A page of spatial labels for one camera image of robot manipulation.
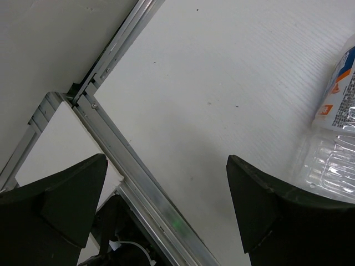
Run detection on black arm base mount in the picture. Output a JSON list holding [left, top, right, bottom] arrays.
[[80, 195, 171, 265]]

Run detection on aluminium frame rail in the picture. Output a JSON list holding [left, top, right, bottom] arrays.
[[1, 1, 217, 265]]

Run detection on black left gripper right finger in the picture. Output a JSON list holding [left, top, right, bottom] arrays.
[[226, 155, 354, 265]]

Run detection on white cable at base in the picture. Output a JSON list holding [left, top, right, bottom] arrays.
[[109, 239, 156, 266]]

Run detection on clear crushed plastic bottle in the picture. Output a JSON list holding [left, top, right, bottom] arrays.
[[293, 36, 354, 203]]

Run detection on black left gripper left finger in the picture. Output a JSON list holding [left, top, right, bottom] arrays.
[[1, 154, 107, 265]]

